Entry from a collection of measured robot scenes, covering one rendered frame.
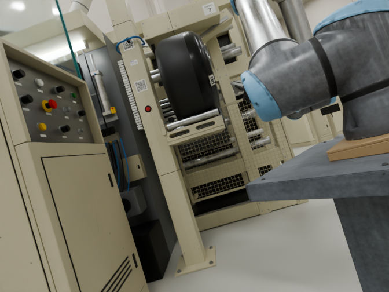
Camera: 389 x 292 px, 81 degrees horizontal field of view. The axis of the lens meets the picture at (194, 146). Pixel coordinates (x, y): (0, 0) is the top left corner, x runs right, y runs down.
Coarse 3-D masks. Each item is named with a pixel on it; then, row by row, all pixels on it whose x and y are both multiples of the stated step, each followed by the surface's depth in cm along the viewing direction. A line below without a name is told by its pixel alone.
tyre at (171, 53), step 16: (192, 32) 136; (160, 48) 133; (176, 48) 129; (192, 48) 127; (160, 64) 130; (176, 64) 127; (192, 64) 126; (208, 64) 128; (176, 80) 127; (192, 80) 127; (208, 80) 128; (176, 96) 131; (192, 96) 131; (208, 96) 133; (176, 112) 140; (192, 112) 139
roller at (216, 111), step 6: (216, 108) 138; (198, 114) 139; (204, 114) 138; (210, 114) 138; (216, 114) 139; (180, 120) 140; (186, 120) 139; (192, 120) 139; (198, 120) 139; (168, 126) 140; (174, 126) 140; (180, 126) 141
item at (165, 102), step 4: (164, 100) 189; (160, 104) 202; (164, 104) 188; (168, 104) 188; (164, 108) 190; (168, 108) 189; (164, 112) 202; (168, 112) 188; (172, 112) 187; (164, 116) 189; (168, 116) 189; (172, 116) 188; (176, 120) 187
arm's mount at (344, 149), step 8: (376, 136) 45; (384, 136) 42; (336, 144) 53; (344, 144) 49; (352, 144) 46; (360, 144) 44; (368, 144) 43; (376, 144) 42; (384, 144) 41; (328, 152) 48; (336, 152) 47; (344, 152) 46; (352, 152) 45; (360, 152) 44; (368, 152) 43; (376, 152) 42; (384, 152) 42; (336, 160) 48
